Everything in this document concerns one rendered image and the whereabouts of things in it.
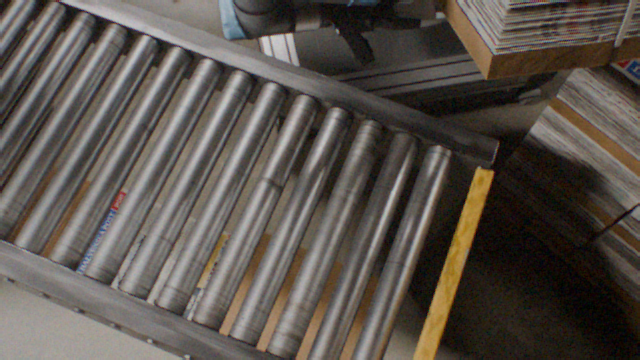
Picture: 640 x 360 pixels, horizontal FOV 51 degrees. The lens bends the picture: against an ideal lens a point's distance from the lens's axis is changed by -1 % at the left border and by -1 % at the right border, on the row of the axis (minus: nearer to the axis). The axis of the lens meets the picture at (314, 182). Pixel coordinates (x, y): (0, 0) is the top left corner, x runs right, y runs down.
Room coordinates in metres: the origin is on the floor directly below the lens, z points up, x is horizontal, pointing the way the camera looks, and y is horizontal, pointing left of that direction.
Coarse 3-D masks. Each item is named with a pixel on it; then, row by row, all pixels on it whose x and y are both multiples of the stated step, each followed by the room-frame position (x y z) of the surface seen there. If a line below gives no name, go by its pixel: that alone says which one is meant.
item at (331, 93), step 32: (64, 0) 0.75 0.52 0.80; (96, 0) 0.76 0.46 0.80; (160, 32) 0.70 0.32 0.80; (192, 32) 0.71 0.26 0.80; (192, 64) 0.68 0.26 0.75; (224, 64) 0.66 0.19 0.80; (256, 64) 0.66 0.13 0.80; (288, 64) 0.67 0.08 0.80; (256, 96) 0.64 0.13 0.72; (288, 96) 0.62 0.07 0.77; (320, 96) 0.61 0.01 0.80; (352, 96) 0.62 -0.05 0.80; (352, 128) 0.59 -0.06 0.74; (416, 128) 0.57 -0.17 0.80; (448, 128) 0.58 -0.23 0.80; (416, 160) 0.55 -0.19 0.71; (480, 160) 0.53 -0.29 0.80
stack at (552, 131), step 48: (576, 96) 0.76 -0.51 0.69; (624, 96) 0.71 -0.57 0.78; (528, 144) 0.77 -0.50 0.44; (576, 144) 0.72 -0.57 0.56; (624, 144) 0.68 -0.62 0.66; (528, 192) 0.72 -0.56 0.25; (624, 192) 0.63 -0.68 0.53; (528, 240) 0.67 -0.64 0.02; (576, 240) 0.62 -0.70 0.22; (576, 288) 0.55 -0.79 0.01; (624, 288) 0.51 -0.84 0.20
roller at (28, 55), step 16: (48, 16) 0.71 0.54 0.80; (64, 16) 0.72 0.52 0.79; (32, 32) 0.67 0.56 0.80; (48, 32) 0.68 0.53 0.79; (16, 48) 0.63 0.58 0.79; (32, 48) 0.64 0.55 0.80; (48, 48) 0.65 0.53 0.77; (16, 64) 0.60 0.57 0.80; (32, 64) 0.61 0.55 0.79; (0, 80) 0.56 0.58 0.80; (16, 80) 0.57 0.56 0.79; (0, 96) 0.53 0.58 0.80; (16, 96) 0.55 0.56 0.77; (0, 112) 0.50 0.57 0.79
